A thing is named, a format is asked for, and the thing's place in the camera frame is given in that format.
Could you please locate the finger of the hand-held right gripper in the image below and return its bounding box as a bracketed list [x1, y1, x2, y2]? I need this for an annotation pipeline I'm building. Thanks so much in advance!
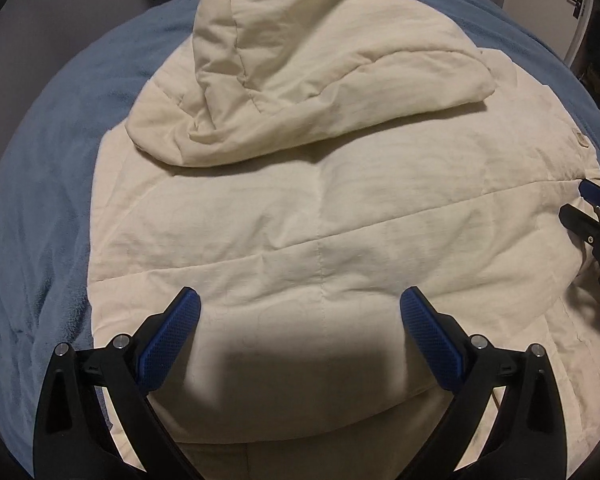
[558, 204, 600, 250]
[578, 179, 600, 217]

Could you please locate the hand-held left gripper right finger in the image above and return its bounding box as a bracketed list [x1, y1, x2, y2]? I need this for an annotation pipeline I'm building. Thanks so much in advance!
[400, 286, 567, 480]

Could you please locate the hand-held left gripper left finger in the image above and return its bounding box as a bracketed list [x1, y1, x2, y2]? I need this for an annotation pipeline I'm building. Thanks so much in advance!
[32, 286, 206, 480]

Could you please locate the cream hooded jacket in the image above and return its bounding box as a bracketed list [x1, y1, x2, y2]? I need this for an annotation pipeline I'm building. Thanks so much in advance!
[87, 0, 600, 480]

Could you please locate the blue fleece blanket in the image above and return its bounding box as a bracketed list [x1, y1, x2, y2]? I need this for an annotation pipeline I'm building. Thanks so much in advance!
[0, 0, 600, 466]

